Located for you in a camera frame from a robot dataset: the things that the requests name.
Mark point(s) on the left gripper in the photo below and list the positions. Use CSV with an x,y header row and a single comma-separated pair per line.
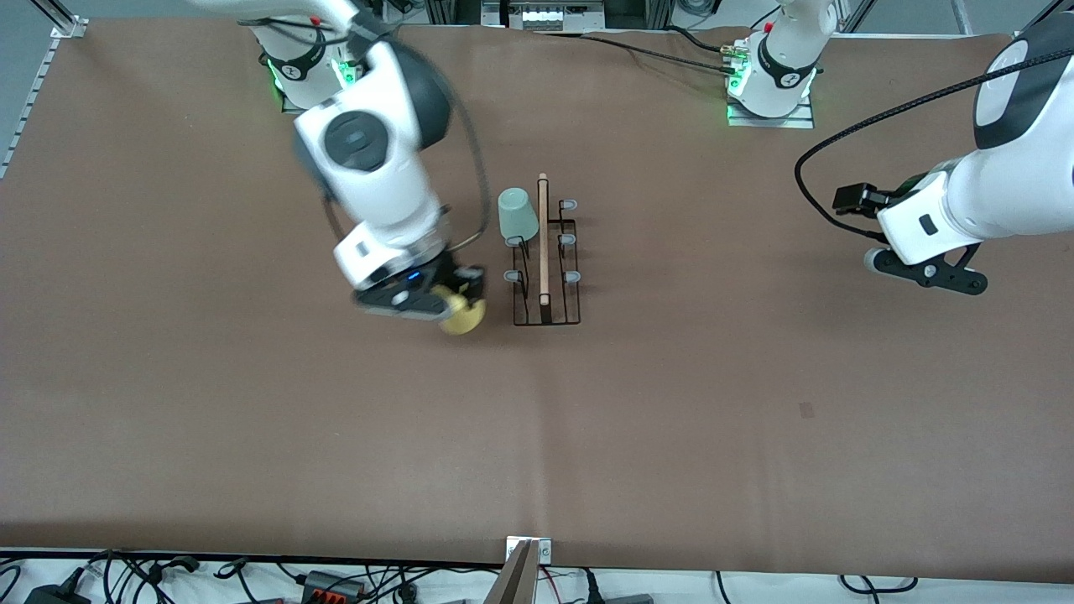
x,y
857,199

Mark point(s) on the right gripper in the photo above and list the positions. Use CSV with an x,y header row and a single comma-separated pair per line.
x,y
464,280

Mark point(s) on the yellow plastic cup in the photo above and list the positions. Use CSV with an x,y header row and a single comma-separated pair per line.
x,y
466,320

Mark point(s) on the mint green plastic cup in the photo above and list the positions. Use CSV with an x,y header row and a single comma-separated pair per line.
x,y
518,214

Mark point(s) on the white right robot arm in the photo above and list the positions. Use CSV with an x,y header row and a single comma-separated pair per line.
x,y
377,168

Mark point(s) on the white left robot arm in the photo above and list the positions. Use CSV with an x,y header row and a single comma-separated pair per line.
x,y
1015,184

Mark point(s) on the brown table cover sheet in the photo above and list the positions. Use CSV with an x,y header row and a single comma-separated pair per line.
x,y
587,436

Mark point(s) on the grey wedge-shaped beam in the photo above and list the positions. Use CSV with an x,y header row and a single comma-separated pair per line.
x,y
516,583

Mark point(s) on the black power strip orange switches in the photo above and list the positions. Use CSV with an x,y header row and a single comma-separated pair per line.
x,y
331,587

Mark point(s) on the black power adapter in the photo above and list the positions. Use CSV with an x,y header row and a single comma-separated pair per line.
x,y
54,596

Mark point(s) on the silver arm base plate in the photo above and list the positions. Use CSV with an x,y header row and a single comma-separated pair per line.
x,y
768,119
294,105

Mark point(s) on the small silver metal bracket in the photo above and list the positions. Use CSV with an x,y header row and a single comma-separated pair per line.
x,y
544,549

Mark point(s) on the perforated aluminium rail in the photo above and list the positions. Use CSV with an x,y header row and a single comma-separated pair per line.
x,y
29,101

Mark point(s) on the aluminium profile post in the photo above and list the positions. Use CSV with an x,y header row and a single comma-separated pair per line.
x,y
63,21

